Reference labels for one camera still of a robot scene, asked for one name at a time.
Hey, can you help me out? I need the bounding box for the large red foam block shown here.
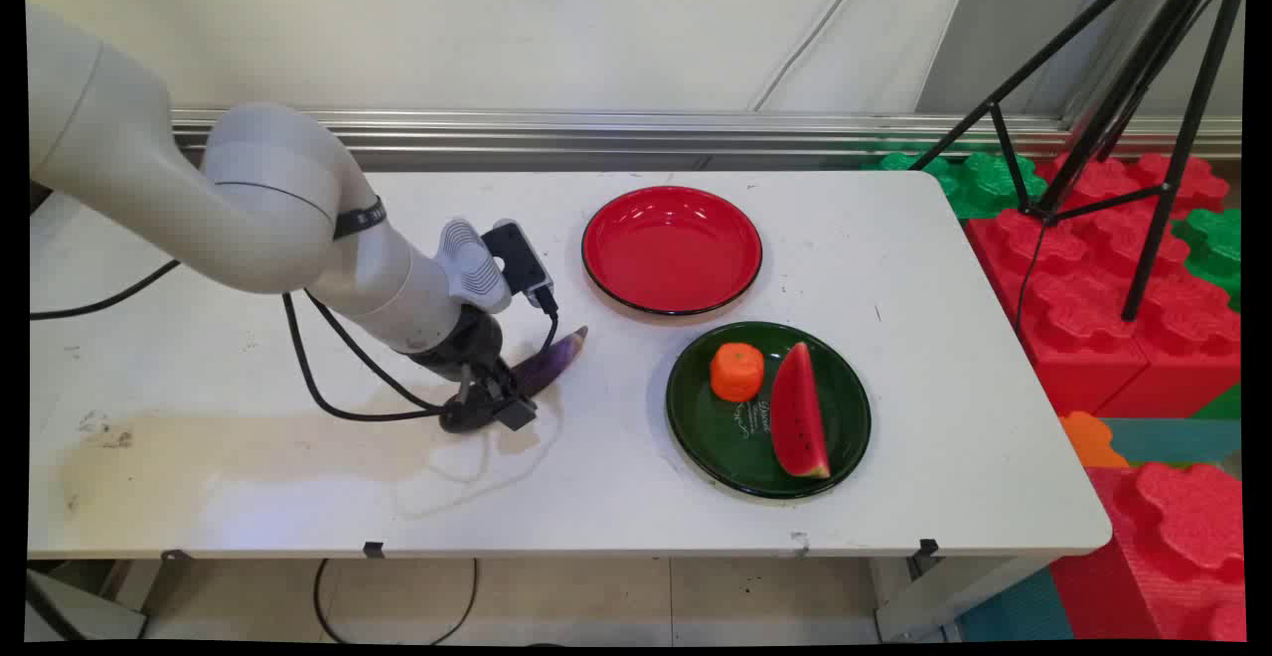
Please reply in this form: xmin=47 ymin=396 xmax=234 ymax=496
xmin=966 ymin=151 xmax=1243 ymax=420

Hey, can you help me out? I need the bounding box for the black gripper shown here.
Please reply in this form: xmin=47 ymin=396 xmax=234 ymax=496
xmin=410 ymin=305 xmax=541 ymax=435

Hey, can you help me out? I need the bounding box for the black strap on arm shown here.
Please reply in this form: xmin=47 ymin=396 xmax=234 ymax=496
xmin=332 ymin=196 xmax=388 ymax=242

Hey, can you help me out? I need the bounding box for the black floor cable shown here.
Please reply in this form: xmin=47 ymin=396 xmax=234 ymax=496
xmin=312 ymin=558 xmax=481 ymax=646

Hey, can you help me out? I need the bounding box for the aluminium wall rail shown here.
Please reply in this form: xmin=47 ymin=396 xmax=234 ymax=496
xmin=169 ymin=107 xmax=1243 ymax=162

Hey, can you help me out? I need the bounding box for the green plate with white print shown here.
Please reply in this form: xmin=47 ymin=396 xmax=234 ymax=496
xmin=664 ymin=320 xmax=874 ymax=500

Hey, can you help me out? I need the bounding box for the grey ribbed camera mount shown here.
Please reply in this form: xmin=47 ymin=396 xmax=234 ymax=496
xmin=433 ymin=218 xmax=514 ymax=315

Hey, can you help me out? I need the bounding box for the black tripod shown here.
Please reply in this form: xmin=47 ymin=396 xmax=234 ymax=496
xmin=908 ymin=0 xmax=1249 ymax=325

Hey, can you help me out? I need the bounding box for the red plate with black rim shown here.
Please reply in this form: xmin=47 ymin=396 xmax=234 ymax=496
xmin=580 ymin=185 xmax=765 ymax=318

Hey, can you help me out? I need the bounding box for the purple toy eggplant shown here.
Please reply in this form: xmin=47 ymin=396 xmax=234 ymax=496
xmin=511 ymin=325 xmax=590 ymax=400

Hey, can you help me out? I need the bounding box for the teal foam mat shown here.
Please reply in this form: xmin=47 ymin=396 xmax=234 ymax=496
xmin=1097 ymin=415 xmax=1243 ymax=470

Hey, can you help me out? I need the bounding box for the green foam block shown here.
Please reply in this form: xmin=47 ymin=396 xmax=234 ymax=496
xmin=863 ymin=149 xmax=1050 ymax=222
xmin=1171 ymin=205 xmax=1243 ymax=311

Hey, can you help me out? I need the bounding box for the toy watermelon slice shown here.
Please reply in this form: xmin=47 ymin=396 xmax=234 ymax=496
xmin=769 ymin=340 xmax=833 ymax=481

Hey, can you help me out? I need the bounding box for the white table leg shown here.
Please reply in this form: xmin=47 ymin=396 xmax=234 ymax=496
xmin=873 ymin=555 xmax=1056 ymax=643
xmin=27 ymin=565 xmax=152 ymax=642

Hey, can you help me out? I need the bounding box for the thick black cable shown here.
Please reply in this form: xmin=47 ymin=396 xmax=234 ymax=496
xmin=30 ymin=258 xmax=468 ymax=424

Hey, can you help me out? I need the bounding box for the orange foam block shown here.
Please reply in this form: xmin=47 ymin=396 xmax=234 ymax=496
xmin=1057 ymin=410 xmax=1131 ymax=470

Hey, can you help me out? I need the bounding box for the orange toy mandarin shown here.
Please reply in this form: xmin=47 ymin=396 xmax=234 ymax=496
xmin=709 ymin=341 xmax=767 ymax=405

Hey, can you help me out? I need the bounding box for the thin black tripod cable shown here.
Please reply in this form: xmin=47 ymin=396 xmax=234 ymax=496
xmin=1012 ymin=224 xmax=1046 ymax=341

